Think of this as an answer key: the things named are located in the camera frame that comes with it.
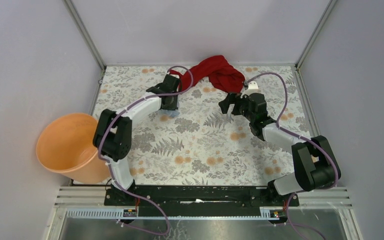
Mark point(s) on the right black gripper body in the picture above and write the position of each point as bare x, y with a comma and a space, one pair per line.
241, 108

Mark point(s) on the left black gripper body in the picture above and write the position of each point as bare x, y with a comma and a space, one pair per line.
173, 104

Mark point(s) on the light blue plastic trash bag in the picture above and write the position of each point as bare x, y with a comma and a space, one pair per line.
166, 115

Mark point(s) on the orange plastic trash bin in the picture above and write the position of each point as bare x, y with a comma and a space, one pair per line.
66, 147

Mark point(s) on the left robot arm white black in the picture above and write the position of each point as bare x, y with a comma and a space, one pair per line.
113, 134

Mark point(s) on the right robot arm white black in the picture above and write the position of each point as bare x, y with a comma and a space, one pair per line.
314, 164

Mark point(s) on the red cloth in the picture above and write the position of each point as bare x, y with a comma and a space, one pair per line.
222, 75

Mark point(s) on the floral patterned table mat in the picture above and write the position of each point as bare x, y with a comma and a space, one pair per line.
202, 146

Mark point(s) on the metal front tray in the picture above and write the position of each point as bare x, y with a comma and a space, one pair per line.
81, 213

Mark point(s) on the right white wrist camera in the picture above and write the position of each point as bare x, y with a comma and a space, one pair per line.
250, 88

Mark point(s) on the right aluminium frame post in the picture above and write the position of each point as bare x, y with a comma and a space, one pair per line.
318, 28

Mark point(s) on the aluminium frame post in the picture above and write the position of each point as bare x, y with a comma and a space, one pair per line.
318, 28
74, 14

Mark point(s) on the left aluminium frame post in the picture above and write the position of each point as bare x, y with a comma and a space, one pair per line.
74, 14

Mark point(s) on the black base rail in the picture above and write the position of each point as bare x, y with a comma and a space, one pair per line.
195, 201

